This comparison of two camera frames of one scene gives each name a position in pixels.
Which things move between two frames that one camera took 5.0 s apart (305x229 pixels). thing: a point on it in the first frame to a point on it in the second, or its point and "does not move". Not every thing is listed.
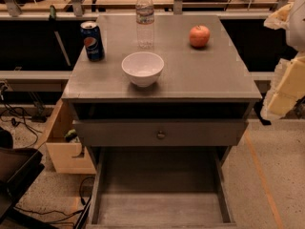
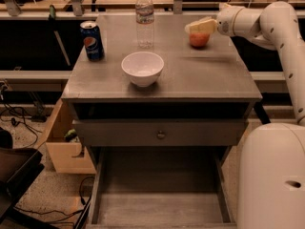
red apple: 199,36 does not move
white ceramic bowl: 142,68 does not move
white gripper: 297,26 to 225,23
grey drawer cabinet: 161,125 does not move
